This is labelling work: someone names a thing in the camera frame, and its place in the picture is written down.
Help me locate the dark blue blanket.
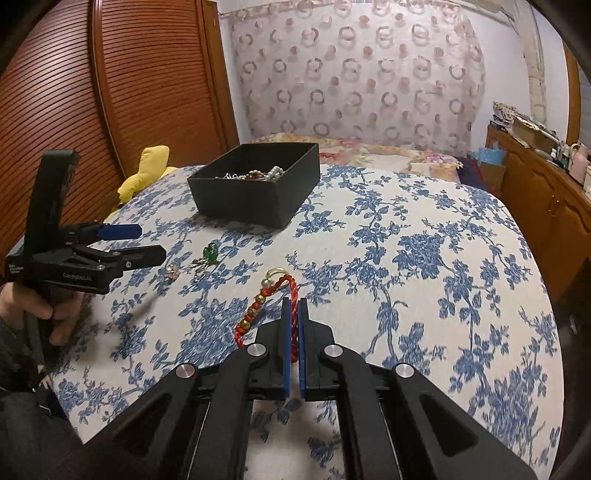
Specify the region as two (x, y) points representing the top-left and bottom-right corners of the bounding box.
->
(456, 156), (491, 186)

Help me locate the red rope gold bead bracelet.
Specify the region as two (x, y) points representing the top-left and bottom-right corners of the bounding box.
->
(235, 266), (302, 361)

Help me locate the person's left hand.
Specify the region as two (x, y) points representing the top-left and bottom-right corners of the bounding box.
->
(0, 281), (88, 348)

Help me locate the person's left forearm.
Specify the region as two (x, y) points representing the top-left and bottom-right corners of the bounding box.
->
(0, 318), (86, 480)

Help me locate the green gemstone brooch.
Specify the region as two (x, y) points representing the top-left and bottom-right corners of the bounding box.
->
(191, 242), (221, 278)

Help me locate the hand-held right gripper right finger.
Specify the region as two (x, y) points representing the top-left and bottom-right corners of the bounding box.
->
(298, 298), (539, 480)

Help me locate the sheer curtain with circle print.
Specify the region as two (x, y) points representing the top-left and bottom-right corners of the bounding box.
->
(219, 0), (486, 151)

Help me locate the wooden cabinet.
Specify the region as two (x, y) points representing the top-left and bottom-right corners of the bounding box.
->
(485, 124), (591, 303)

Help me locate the yellow plush toy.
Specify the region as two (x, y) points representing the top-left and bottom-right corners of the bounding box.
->
(104, 145), (179, 217)

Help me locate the floral bedspread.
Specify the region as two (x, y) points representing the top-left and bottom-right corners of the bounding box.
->
(249, 132), (463, 175)

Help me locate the brown louvered wardrobe door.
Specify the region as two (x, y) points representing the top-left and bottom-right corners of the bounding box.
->
(0, 0), (127, 261)
(90, 0), (241, 182)

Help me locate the black box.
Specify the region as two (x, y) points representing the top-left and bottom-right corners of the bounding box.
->
(187, 142), (321, 230)

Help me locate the pink kettle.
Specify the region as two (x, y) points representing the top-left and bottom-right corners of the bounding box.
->
(568, 141), (590, 184)

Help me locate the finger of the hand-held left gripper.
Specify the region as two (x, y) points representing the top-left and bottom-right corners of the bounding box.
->
(62, 220), (142, 241)
(90, 244), (167, 274)

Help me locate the cream patterned window curtain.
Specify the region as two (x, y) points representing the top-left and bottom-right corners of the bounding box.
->
(522, 8), (548, 121)

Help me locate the blue floral tablecloth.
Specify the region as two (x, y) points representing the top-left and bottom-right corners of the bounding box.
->
(44, 164), (562, 480)

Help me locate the blue gift bag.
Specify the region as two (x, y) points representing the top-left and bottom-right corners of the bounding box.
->
(468, 142), (507, 193)

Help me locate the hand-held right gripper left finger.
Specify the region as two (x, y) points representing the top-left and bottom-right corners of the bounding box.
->
(81, 298), (296, 480)

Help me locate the stack of patterned boxes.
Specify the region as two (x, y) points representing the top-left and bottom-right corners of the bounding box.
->
(491, 100), (560, 154)

